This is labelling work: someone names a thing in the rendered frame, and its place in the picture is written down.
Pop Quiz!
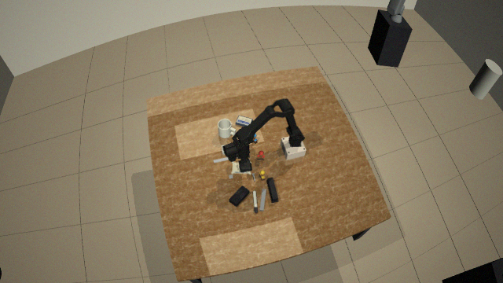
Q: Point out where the cream paper card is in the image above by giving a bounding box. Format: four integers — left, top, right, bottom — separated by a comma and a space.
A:
231, 162, 251, 174

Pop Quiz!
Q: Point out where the red-handled rubber stamp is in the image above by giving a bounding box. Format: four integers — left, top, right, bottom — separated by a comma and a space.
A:
257, 151, 265, 160

